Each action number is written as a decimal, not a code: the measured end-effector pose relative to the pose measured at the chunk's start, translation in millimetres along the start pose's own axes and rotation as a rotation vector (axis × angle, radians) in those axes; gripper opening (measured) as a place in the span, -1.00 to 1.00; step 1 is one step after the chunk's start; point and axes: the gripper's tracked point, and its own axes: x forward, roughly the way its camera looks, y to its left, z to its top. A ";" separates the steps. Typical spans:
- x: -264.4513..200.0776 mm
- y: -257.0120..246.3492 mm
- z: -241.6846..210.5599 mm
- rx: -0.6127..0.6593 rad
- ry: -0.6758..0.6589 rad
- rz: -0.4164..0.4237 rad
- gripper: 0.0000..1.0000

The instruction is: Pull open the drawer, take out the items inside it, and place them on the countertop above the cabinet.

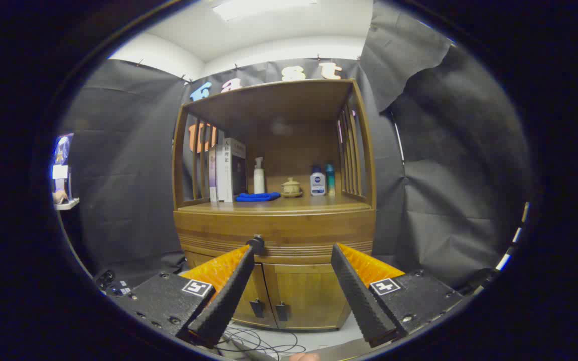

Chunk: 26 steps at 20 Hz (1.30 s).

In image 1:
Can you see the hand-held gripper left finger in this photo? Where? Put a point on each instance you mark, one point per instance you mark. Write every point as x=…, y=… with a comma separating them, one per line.
x=226, y=301

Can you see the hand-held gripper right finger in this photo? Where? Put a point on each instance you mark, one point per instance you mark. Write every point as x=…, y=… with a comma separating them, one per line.
x=356, y=296

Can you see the black drawer knob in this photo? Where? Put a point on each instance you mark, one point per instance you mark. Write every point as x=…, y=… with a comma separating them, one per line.
x=256, y=244

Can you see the wooden countertop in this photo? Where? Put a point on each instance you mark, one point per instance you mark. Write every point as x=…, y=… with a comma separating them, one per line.
x=294, y=203

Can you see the wooden cabinet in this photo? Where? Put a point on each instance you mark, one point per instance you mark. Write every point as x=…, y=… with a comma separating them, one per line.
x=279, y=100

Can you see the blue folded cloth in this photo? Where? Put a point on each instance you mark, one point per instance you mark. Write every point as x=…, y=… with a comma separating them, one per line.
x=258, y=196

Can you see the white lotion bottle blue cap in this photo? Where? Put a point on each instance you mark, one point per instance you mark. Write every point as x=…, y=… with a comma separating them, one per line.
x=317, y=184

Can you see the teal slim bottle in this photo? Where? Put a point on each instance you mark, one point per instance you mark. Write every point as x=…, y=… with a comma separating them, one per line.
x=330, y=180

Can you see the white pump bottle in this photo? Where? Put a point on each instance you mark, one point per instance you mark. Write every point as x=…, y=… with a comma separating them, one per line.
x=259, y=180

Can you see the thick white book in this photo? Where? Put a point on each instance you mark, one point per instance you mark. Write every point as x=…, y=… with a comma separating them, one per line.
x=226, y=175

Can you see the thin pale book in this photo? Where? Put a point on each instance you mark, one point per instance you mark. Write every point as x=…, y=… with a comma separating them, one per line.
x=212, y=175

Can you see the black backdrop cloth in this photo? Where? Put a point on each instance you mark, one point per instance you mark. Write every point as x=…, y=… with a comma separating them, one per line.
x=118, y=150

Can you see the white desk edge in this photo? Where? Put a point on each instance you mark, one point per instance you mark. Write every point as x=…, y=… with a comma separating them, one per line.
x=68, y=203

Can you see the computer monitor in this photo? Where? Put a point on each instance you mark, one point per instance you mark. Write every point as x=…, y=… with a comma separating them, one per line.
x=62, y=160

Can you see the black camera device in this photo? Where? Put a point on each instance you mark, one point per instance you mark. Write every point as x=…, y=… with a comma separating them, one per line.
x=111, y=283

